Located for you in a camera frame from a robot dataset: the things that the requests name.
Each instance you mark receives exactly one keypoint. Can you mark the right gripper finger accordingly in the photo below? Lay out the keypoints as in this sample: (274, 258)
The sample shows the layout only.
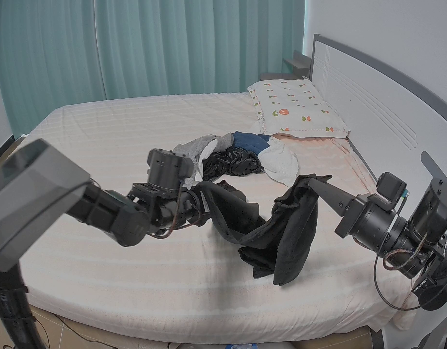
(336, 200)

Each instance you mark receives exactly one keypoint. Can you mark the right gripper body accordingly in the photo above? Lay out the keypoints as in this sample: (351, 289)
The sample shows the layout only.
(369, 227)

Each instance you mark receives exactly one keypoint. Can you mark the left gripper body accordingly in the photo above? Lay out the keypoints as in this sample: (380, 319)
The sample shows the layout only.
(194, 209)

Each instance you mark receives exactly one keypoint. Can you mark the black T-shirt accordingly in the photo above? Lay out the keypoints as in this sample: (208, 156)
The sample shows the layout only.
(292, 238)

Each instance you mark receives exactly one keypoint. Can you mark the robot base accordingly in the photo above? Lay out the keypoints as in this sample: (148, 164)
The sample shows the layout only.
(241, 346)

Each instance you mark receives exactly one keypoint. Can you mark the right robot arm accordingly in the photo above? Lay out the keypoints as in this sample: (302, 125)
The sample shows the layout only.
(434, 209)

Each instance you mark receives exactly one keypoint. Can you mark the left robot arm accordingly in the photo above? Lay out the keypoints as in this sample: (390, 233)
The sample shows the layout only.
(34, 195)

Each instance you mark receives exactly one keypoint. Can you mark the bed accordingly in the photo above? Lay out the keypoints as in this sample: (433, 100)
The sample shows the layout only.
(136, 129)

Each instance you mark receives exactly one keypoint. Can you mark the black shiny garment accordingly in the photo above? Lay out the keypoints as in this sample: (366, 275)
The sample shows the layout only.
(234, 164)

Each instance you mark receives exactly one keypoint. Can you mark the grey garment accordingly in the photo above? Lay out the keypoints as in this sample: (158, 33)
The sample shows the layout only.
(189, 147)

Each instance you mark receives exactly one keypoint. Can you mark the white garment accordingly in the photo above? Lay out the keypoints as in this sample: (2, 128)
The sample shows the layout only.
(281, 162)

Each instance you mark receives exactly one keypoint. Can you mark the dark blue garment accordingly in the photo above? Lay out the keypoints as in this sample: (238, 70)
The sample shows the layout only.
(250, 142)

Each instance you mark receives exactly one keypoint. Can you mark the white printed pillow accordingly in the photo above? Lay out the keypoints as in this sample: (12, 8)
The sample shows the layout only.
(296, 107)

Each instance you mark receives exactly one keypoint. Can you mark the grey bedside table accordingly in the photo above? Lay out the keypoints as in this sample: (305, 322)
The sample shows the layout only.
(298, 62)

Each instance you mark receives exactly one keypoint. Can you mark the blue-green curtain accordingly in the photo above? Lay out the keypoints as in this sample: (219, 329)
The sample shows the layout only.
(45, 49)
(190, 31)

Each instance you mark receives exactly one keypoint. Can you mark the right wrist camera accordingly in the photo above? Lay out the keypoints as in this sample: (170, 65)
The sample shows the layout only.
(390, 187)

